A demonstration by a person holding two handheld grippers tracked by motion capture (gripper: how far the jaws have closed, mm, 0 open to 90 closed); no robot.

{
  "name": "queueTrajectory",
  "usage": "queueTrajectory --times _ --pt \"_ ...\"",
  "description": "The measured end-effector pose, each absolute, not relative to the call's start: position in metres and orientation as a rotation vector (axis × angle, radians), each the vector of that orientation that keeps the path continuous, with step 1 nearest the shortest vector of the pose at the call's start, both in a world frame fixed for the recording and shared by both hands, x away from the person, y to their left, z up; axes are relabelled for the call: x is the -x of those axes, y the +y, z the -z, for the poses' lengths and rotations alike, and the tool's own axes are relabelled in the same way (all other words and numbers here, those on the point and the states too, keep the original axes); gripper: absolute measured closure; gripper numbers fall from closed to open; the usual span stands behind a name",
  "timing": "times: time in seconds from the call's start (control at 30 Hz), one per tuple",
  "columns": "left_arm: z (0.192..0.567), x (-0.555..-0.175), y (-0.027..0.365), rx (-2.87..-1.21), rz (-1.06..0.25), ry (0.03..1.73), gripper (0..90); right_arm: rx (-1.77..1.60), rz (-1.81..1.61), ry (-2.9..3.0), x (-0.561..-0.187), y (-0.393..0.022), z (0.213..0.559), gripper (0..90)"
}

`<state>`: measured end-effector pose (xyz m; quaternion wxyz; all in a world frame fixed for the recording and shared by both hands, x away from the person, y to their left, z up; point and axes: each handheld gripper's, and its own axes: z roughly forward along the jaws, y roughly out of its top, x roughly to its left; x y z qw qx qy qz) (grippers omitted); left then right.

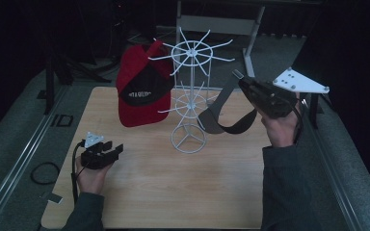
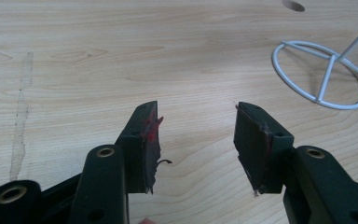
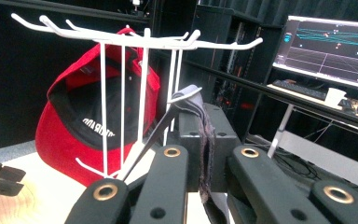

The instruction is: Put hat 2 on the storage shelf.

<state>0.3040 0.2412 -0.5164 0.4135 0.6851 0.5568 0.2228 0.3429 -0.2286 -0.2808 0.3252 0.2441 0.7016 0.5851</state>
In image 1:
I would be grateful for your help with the black post stand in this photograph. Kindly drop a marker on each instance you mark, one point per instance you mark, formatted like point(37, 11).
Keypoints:
point(313, 110)

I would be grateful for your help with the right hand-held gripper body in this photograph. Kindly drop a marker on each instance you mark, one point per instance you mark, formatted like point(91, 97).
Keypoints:
point(276, 99)

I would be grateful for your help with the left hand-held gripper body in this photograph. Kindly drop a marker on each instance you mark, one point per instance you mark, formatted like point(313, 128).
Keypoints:
point(95, 158)

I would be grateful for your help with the black tripod stand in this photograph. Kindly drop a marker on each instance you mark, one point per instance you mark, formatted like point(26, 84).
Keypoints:
point(49, 83)

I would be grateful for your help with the grey metal table frame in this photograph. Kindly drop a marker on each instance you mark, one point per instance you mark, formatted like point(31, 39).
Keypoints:
point(218, 25)

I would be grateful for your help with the metal floor rail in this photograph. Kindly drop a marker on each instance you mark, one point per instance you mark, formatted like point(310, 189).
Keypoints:
point(330, 166)
point(16, 166)

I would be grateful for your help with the person's right hand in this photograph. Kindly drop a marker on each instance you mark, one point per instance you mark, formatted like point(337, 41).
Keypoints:
point(279, 130)

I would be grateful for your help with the person's left hand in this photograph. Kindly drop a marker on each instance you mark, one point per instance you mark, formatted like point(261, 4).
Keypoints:
point(91, 179)

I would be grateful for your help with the red and black cap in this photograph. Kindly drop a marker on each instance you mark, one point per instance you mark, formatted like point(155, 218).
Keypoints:
point(135, 65)

